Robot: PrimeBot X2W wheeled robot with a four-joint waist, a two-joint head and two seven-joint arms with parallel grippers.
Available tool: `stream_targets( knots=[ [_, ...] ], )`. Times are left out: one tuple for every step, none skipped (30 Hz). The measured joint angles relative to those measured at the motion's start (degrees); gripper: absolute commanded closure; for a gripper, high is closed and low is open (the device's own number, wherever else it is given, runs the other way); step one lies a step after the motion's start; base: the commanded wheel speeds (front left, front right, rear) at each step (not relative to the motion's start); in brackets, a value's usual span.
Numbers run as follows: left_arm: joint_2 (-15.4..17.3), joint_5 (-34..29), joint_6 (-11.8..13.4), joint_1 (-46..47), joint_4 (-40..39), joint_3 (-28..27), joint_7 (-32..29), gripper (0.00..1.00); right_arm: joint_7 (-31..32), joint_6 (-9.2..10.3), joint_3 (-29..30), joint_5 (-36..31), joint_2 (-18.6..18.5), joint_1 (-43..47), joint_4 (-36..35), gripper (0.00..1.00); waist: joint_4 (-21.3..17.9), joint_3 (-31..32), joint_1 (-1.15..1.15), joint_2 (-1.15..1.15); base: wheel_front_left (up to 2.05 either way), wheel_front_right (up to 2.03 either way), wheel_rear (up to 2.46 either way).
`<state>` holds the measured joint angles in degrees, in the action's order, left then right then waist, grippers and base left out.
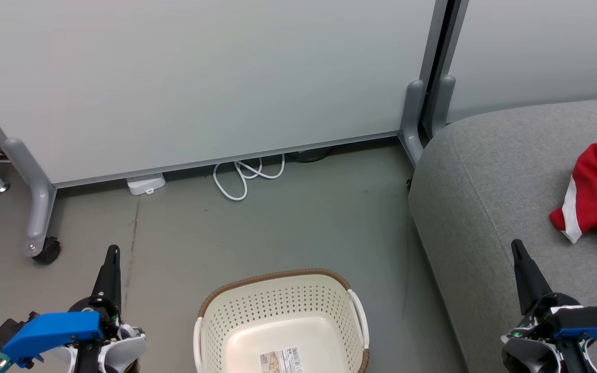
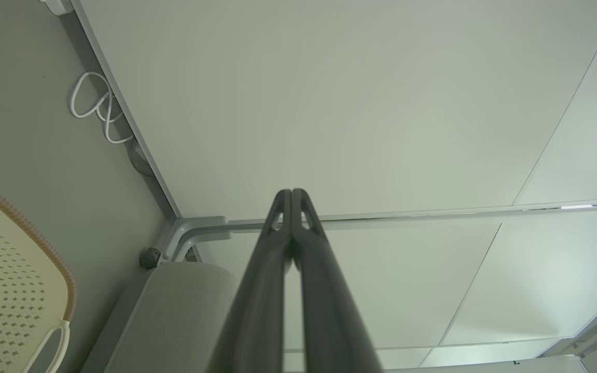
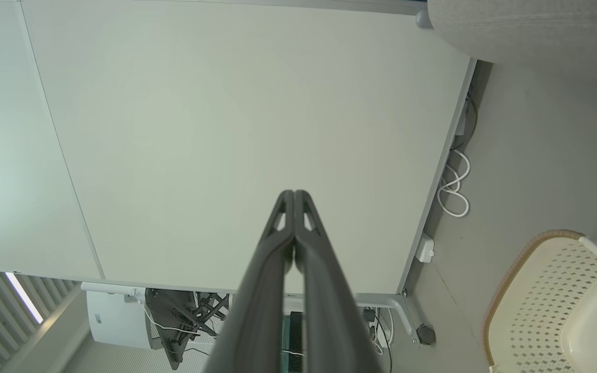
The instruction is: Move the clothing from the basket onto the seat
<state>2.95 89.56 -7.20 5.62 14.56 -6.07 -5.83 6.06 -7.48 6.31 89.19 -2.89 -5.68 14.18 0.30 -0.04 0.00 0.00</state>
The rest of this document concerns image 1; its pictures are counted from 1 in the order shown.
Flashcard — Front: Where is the small white adapter box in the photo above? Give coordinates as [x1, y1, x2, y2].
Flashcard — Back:
[126, 174, 166, 196]

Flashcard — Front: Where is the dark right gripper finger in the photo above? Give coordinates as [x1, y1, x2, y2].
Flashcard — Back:
[510, 239, 555, 317]

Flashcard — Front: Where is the grey partition foot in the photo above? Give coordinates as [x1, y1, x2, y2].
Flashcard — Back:
[2, 137, 57, 258]
[400, 79, 427, 167]
[432, 75, 456, 136]

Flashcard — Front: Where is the black coiled cable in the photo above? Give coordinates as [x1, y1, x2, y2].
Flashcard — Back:
[286, 147, 334, 163]

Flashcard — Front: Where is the large white partition panel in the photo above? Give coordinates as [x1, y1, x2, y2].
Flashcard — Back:
[0, 0, 449, 188]

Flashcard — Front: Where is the grey fabric sofa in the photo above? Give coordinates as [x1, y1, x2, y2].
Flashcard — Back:
[408, 96, 597, 373]

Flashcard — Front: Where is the narrow white partition panel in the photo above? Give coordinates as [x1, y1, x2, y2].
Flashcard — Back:
[425, 0, 597, 126]

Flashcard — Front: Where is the thick white looped cable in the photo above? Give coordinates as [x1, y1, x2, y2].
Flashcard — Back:
[212, 154, 286, 202]

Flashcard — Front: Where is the paper label sticker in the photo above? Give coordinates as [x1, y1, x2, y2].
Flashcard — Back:
[259, 346, 304, 373]

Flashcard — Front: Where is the cream perforated laundry basket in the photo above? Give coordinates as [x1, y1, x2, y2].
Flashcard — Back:
[193, 268, 371, 373]

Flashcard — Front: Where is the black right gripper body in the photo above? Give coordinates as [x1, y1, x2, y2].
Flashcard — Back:
[506, 293, 584, 345]

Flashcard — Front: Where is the black caster wheel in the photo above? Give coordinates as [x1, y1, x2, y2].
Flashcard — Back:
[33, 237, 62, 265]

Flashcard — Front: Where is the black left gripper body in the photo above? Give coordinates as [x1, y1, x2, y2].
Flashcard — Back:
[68, 295, 125, 342]

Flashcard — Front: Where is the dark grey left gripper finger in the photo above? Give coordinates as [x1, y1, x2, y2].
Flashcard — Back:
[91, 245, 123, 314]

